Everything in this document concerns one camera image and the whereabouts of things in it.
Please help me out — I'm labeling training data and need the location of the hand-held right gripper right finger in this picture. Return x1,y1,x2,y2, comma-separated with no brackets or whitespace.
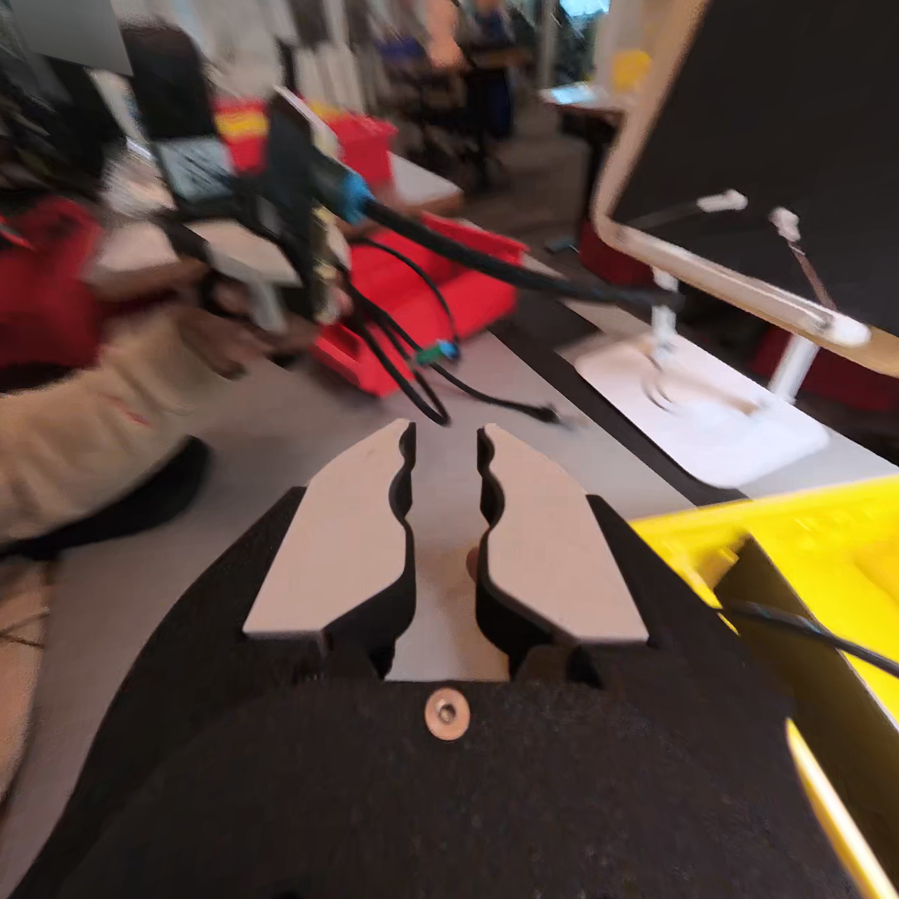
476,423,649,647

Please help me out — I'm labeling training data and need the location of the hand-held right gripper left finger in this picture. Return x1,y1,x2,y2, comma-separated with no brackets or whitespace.
242,419,417,640

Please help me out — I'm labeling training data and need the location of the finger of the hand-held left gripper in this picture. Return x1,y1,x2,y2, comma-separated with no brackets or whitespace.
188,225,306,287

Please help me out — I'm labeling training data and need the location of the black HDMI switch box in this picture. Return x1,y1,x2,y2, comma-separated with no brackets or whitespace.
265,88,352,327

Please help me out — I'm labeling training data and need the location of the thick black braided hdmi cable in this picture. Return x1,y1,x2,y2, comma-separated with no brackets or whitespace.
309,151,678,310

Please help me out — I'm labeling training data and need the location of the red plastic bin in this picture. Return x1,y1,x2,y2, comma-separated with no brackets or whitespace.
330,116,398,191
309,211,528,398

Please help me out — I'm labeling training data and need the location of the yellow plastic bin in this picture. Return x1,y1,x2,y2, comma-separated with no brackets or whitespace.
628,476,899,899

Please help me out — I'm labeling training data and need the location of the person's left forearm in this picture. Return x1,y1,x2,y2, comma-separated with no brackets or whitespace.
0,309,233,545

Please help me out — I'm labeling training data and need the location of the person's left hand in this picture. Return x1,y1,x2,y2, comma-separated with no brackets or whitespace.
172,277,354,382

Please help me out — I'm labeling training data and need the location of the wooden edged table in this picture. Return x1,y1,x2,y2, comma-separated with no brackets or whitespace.
379,155,464,219

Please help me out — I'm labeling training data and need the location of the white board stand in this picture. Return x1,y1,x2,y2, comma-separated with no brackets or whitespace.
575,190,872,489

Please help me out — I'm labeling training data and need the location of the red plastic tub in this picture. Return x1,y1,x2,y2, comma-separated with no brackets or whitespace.
0,200,106,369

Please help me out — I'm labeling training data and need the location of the black bin divider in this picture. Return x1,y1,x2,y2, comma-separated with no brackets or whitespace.
713,537,899,879

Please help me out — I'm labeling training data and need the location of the red fabric crate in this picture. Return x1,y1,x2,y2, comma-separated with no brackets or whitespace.
579,225,654,285

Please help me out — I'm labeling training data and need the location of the person's beige hoodie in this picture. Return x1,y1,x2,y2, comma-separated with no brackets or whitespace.
0,562,53,795

